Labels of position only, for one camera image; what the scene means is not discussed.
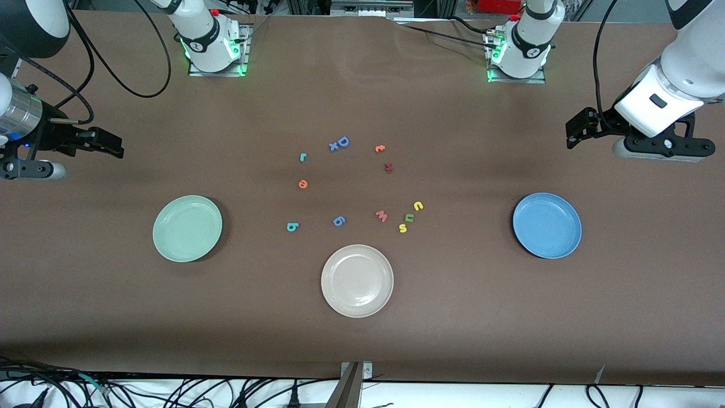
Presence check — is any blue plate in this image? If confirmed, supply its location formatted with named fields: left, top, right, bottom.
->
left=513, top=192, right=583, bottom=260

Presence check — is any light green plate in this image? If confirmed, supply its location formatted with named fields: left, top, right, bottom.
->
left=152, top=195, right=223, bottom=263

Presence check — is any red box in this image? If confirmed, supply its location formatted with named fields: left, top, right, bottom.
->
left=475, top=0, right=524, bottom=15

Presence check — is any brown table cover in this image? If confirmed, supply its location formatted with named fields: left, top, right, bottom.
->
left=0, top=10, right=725, bottom=387

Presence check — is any beige plate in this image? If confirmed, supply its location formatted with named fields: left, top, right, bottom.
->
left=321, top=244, right=395, bottom=318

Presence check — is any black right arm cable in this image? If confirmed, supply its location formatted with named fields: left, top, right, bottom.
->
left=17, top=54, right=95, bottom=125
left=61, top=0, right=172, bottom=98

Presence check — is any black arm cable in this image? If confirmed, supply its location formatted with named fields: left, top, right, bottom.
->
left=61, top=0, right=172, bottom=98
left=17, top=54, right=95, bottom=125
left=592, top=0, right=619, bottom=134

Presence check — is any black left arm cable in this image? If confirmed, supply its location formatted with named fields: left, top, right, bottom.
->
left=592, top=0, right=619, bottom=134

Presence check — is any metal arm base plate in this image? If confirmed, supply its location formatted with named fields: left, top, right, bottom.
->
left=188, top=24, right=251, bottom=77
left=487, top=28, right=547, bottom=84

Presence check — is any black table cable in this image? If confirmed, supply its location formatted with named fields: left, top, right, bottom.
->
left=395, top=22, right=494, bottom=50

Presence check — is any teal floor cable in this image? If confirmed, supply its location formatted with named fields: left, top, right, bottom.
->
left=76, top=371, right=111, bottom=397

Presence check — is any silver aluminium extrusion rail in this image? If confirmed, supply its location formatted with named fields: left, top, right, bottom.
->
left=330, top=0, right=415, bottom=18

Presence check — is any black floor cable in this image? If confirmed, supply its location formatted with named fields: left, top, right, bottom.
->
left=585, top=384, right=612, bottom=408

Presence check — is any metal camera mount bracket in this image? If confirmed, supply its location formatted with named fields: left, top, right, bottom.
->
left=326, top=361, right=374, bottom=408

